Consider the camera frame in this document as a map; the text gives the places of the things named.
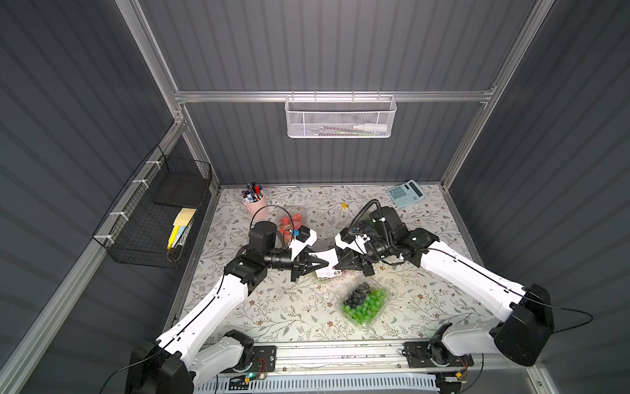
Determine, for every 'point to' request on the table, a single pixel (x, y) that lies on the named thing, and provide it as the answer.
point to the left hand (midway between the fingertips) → (328, 268)
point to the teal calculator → (406, 193)
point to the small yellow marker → (344, 205)
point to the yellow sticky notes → (180, 222)
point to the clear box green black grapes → (364, 302)
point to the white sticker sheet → (330, 257)
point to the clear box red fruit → (289, 219)
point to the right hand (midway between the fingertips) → (340, 263)
